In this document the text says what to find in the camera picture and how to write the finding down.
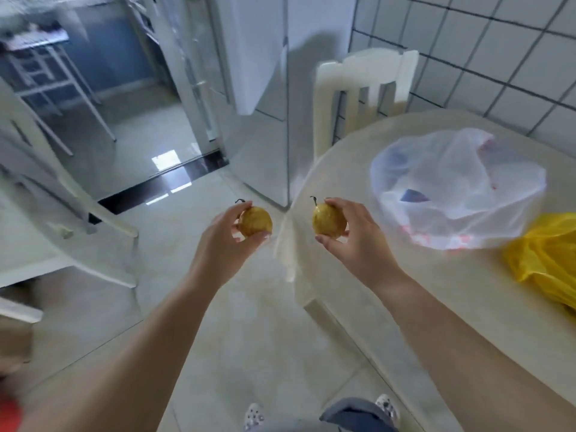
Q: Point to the person's left hand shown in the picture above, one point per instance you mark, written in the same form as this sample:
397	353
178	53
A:
216	251

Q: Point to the person's right hand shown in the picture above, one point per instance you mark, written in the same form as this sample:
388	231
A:
364	247

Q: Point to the person's left thumb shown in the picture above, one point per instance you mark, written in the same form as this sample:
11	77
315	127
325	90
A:
256	241

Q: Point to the person's right thumb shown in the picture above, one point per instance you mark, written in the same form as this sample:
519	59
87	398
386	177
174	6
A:
330	244

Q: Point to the round yellow fruit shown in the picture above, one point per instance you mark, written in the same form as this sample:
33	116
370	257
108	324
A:
255	221
328	220

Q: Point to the person's right forearm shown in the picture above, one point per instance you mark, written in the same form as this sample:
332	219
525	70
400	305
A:
468	355

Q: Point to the person's left forearm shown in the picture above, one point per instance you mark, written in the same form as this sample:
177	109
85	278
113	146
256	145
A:
135	355

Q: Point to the white refrigerator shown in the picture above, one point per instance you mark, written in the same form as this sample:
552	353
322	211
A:
265	143

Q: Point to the translucent white plastic bag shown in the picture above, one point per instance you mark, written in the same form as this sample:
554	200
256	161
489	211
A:
454	188

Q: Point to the white patterned slipper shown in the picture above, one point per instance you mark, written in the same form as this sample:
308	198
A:
253	417
388	407

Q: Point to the blue jeans leg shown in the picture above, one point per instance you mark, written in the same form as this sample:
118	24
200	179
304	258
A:
355	416

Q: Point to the white slatted plastic chair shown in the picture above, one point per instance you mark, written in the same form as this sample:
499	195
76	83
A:
365	69

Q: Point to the glass sliding door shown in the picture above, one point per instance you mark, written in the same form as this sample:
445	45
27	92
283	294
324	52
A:
189	62

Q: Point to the yellow plastic bag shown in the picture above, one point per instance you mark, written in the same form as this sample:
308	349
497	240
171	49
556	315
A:
546	256

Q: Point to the red object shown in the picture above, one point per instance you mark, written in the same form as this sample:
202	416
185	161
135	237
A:
9	416

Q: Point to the white metal frame table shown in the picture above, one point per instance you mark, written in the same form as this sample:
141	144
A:
42	62

